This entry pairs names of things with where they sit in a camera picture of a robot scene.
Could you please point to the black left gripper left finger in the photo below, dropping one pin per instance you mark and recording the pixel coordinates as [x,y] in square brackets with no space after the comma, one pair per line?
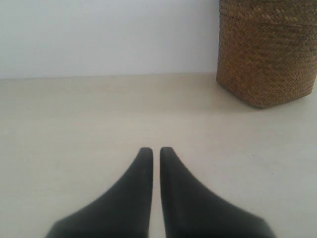
[122,212]

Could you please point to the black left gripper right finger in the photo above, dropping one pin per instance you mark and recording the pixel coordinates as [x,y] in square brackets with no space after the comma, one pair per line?
[191,210]

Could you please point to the brown woven straw basket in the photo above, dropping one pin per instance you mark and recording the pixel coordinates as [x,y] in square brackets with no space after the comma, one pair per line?
[267,52]

